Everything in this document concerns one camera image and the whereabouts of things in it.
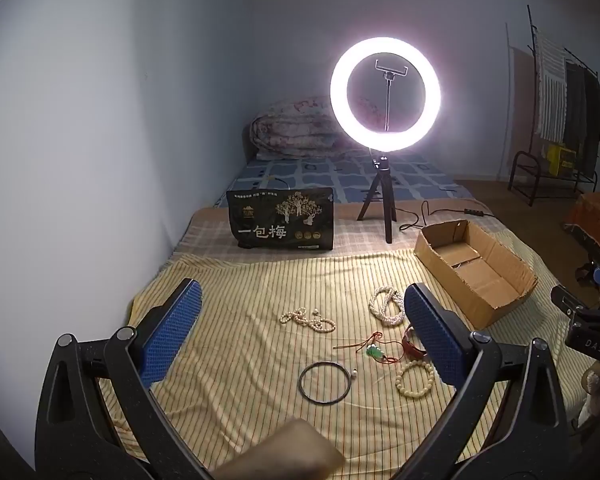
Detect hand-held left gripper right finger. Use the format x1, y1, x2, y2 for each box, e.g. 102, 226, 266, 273
404, 282, 573, 480

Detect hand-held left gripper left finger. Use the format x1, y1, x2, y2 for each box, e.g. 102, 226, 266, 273
35, 277, 216, 480

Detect red bracelet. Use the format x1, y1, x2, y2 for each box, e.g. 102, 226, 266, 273
401, 325, 428, 359

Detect thick white pearl necklace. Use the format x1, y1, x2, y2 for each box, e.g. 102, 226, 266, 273
369, 286, 408, 328

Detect green pendant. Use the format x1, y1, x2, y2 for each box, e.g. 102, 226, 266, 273
332, 332, 406, 366

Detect cardboard box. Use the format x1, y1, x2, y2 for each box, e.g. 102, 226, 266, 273
414, 219, 539, 328

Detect small cream pearl necklace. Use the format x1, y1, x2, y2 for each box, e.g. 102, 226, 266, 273
279, 309, 336, 333

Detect black ring necklace with pearl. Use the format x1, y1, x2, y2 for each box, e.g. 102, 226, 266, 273
298, 361, 358, 405

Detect person's right hand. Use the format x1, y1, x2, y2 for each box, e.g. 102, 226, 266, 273
577, 360, 600, 428

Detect orange cloth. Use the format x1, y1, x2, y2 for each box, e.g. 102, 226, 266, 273
562, 191, 600, 257

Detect yellow striped sheet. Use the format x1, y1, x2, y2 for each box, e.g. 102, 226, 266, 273
97, 247, 586, 480

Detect yellow box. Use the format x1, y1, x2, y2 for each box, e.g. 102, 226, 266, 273
545, 144, 579, 177

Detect black metal low rack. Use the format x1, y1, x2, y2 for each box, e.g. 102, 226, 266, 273
507, 150, 599, 207

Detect black tripod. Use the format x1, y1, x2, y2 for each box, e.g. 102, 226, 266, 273
356, 149, 396, 245

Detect black snack bag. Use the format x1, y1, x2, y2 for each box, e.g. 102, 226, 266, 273
226, 187, 336, 251

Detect tan blurry object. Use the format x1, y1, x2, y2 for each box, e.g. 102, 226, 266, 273
212, 417, 346, 480

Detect dark hanging clothes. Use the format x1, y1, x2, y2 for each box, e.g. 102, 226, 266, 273
562, 62, 600, 172

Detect white striped towel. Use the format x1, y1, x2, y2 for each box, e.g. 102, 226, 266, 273
534, 35, 569, 142

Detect folded floral quilt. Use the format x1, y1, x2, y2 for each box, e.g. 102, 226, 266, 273
250, 96, 376, 161

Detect phone holder on pole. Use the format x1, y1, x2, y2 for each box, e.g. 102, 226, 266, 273
374, 59, 410, 133

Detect clothes rack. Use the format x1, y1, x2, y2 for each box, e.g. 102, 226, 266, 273
505, 5, 600, 196

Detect cream bead bracelet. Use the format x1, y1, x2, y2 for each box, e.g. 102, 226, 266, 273
395, 360, 437, 400

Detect black ring light cable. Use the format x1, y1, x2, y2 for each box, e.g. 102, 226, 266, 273
394, 199, 492, 232

